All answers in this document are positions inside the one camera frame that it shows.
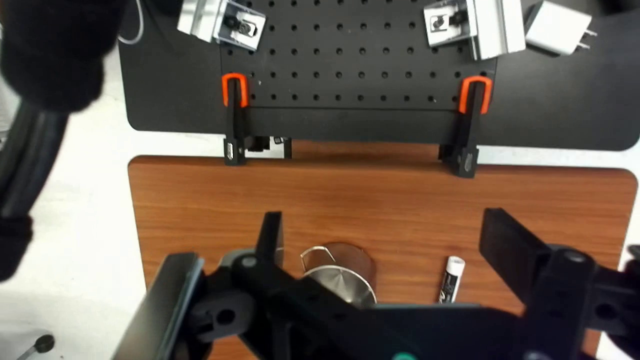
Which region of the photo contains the black perforated metal board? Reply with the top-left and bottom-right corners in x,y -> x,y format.
215,0 -> 497,144

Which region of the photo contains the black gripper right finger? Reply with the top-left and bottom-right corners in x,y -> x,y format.
477,206 -> 640,360

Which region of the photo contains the aluminium mounting bracket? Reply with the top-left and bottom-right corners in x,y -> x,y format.
175,0 -> 268,54
422,0 -> 528,62

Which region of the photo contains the orange black bar clamp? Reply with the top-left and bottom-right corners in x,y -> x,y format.
436,73 -> 495,179
220,69 -> 251,167

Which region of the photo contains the small black knob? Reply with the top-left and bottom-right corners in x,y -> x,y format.
15,332 -> 57,360

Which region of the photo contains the white power adapter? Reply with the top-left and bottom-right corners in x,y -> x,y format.
523,0 -> 600,60

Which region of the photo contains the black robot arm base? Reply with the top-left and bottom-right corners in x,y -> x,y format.
0,0 -> 128,113

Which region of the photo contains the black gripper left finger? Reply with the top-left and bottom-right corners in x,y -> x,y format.
112,209 -> 350,360

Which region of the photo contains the small stainless steel pot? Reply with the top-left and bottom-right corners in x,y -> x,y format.
296,239 -> 380,309

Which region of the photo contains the white Expo marker black cap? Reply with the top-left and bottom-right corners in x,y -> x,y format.
433,254 -> 468,306

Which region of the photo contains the thick black hose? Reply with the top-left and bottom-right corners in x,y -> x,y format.
0,98 -> 70,283

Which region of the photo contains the thin white cable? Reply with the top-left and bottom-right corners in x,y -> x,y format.
118,0 -> 145,47

